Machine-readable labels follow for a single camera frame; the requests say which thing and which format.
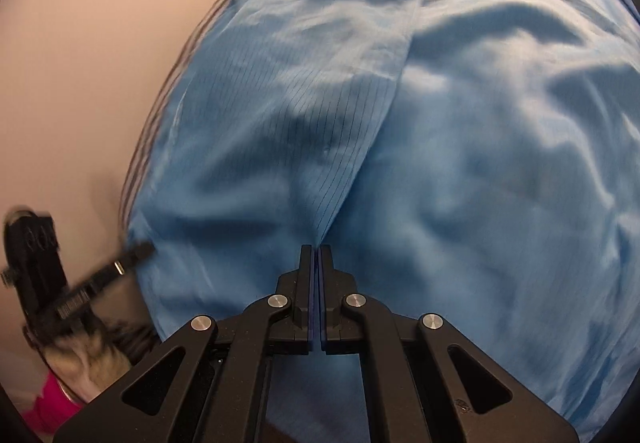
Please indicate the blue white striped quilt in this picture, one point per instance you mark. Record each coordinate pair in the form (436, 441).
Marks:
(137, 173)

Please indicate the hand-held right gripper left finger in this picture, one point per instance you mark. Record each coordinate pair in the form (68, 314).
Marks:
(304, 283)

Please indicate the person's left hand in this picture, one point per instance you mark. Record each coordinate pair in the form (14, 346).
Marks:
(85, 358)

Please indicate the large blue garment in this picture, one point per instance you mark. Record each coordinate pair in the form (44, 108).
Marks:
(450, 148)

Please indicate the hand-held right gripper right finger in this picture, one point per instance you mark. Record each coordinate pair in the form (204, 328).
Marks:
(326, 283)

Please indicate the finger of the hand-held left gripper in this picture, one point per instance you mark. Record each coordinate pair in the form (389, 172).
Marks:
(100, 280)

